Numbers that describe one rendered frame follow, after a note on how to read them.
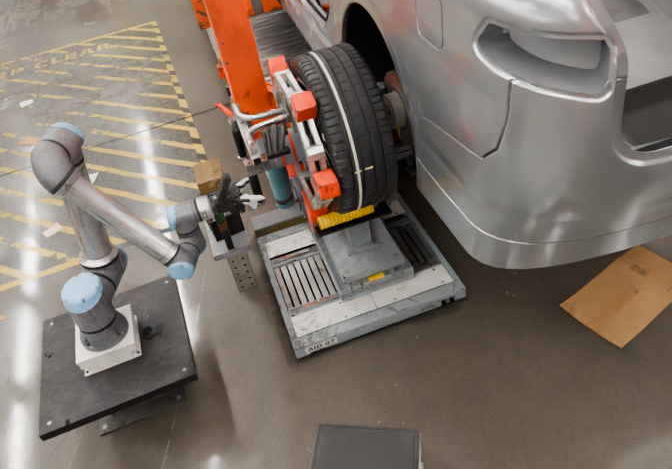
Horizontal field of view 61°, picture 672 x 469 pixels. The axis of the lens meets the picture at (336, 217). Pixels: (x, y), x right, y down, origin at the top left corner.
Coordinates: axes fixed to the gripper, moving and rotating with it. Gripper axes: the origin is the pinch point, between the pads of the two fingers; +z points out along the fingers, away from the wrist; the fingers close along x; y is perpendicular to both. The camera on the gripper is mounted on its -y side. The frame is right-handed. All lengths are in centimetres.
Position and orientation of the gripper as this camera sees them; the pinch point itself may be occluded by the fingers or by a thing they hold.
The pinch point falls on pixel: (260, 185)
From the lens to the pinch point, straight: 217.6
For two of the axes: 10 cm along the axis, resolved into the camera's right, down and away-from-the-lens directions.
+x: 3.2, 5.9, -7.4
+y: 1.5, 7.4, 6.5
